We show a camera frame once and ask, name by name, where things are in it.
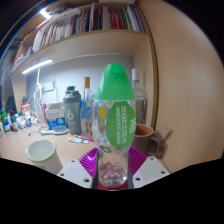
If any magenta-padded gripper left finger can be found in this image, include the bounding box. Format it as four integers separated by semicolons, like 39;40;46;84
56;147;100;188

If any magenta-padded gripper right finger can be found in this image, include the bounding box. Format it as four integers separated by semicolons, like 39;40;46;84
127;146;170;189

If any clear green-capped water bottle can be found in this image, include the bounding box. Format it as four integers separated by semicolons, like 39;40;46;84
92;62;137;190

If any brown mug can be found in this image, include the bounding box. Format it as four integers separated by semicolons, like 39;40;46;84
132;123;165;158

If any white tube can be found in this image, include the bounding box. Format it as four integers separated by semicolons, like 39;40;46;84
67;136;91;145

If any white cup with green rim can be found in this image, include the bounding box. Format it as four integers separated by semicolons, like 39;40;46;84
25;138;65;175

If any pink pen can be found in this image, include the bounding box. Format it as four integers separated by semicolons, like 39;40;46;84
73;133;96;143

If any light blue brush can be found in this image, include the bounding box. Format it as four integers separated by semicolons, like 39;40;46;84
39;127;70;136

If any blue and white carton box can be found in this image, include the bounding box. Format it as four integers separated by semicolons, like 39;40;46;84
45;106;67;131

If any grey shaker bottle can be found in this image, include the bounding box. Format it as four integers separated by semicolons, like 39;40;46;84
62;89;83;136

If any pink pouch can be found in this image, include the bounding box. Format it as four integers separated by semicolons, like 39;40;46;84
42;102;49;123

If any clear bottle with yellow cap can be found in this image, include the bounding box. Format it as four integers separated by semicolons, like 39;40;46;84
79;76;96;138

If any clear glass bottle white cap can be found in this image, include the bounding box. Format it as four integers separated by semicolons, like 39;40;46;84
130;67;149;126

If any red and white jar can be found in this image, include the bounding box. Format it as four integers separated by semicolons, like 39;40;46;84
21;102;32;118

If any white power strip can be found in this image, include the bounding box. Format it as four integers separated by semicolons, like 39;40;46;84
42;81;55;92

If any white LED light bar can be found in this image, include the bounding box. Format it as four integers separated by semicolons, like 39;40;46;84
21;58;55;76

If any wooden shelf unit with books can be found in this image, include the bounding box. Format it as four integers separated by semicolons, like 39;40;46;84
12;0;148;65

